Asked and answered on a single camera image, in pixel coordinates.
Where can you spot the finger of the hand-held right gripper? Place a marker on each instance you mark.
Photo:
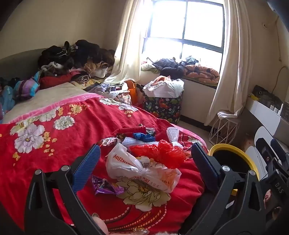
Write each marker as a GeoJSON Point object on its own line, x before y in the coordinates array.
{"type": "Point", "coordinates": [262, 146]}
{"type": "Point", "coordinates": [278, 146]}

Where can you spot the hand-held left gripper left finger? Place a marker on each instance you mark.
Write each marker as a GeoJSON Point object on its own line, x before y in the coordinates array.
{"type": "Point", "coordinates": [87, 167]}

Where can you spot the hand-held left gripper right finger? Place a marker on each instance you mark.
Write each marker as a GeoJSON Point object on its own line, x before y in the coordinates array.
{"type": "Point", "coordinates": [204, 162]}

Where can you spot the yellow rimmed bin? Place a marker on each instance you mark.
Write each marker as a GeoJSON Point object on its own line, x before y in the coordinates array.
{"type": "Point", "coordinates": [234, 160]}

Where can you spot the white plastic bag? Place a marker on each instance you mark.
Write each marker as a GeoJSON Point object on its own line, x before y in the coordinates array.
{"type": "Point", "coordinates": [126, 165]}

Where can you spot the red plastic bag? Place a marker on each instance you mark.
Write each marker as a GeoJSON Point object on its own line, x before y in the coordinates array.
{"type": "Point", "coordinates": [162, 151]}

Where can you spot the red cylindrical snack can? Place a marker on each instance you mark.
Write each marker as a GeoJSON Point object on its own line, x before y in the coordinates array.
{"type": "Point", "coordinates": [133, 130]}

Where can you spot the blue plastic piece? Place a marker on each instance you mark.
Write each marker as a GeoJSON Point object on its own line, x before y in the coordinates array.
{"type": "Point", "coordinates": [140, 136]}

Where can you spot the person's right hand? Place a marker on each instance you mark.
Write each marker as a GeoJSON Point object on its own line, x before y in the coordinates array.
{"type": "Point", "coordinates": [268, 195]}

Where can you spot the person's left hand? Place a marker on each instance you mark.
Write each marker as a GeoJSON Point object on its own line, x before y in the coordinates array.
{"type": "Point", "coordinates": [101, 227]}

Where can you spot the cardboard box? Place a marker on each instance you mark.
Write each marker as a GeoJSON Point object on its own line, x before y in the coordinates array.
{"type": "Point", "coordinates": [247, 143]}

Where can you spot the purple snack wrapper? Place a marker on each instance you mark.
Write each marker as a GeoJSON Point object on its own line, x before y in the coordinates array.
{"type": "Point", "coordinates": [103, 186]}

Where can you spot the red floral blanket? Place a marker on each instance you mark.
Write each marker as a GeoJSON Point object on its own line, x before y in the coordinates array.
{"type": "Point", "coordinates": [79, 135]}

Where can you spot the white vanity desk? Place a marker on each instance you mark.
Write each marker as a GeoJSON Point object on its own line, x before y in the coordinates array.
{"type": "Point", "coordinates": [264, 113]}

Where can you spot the white plastic brush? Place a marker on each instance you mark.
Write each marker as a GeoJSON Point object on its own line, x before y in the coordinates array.
{"type": "Point", "coordinates": [171, 133]}

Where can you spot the dark bag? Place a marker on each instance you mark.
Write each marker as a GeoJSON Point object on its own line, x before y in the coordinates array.
{"type": "Point", "coordinates": [266, 96]}

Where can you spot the white pleated paper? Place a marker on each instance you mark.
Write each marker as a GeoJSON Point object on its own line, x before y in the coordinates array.
{"type": "Point", "coordinates": [133, 142]}

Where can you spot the dinosaur print laundry basket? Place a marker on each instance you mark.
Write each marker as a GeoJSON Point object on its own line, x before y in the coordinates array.
{"type": "Point", "coordinates": [162, 106]}

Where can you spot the beige sheet with pink border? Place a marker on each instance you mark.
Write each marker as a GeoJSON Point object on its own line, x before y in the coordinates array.
{"type": "Point", "coordinates": [45, 99]}

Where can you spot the lavender clothes heap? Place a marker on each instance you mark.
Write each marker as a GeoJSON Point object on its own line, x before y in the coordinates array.
{"type": "Point", "coordinates": [103, 89]}

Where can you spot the white clothes heap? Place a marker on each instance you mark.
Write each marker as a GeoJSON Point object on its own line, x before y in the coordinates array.
{"type": "Point", "coordinates": [164, 87]}

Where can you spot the orange bag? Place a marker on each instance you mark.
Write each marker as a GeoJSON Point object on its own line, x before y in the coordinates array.
{"type": "Point", "coordinates": [132, 90]}

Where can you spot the red garment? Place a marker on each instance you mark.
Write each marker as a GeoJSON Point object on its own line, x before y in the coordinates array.
{"type": "Point", "coordinates": [54, 81]}

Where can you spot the cream curtain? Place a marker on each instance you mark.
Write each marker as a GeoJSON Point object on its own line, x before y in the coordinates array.
{"type": "Point", "coordinates": [131, 45]}
{"type": "Point", "coordinates": [234, 56]}

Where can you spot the purple striped cloth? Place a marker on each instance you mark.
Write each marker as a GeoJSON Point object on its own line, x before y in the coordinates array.
{"type": "Point", "coordinates": [27, 87]}

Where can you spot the blue floral cloth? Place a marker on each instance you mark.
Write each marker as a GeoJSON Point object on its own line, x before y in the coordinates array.
{"type": "Point", "coordinates": [6, 99]}

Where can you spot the white pillow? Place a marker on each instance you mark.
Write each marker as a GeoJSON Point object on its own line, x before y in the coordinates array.
{"type": "Point", "coordinates": [149, 67]}

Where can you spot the pile of dark clothes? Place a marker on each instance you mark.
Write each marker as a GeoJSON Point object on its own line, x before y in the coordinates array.
{"type": "Point", "coordinates": [85, 52]}

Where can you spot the grey headboard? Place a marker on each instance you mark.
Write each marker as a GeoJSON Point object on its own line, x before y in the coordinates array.
{"type": "Point", "coordinates": [18, 63]}

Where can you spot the window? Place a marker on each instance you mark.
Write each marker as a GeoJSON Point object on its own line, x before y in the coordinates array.
{"type": "Point", "coordinates": [198, 22]}

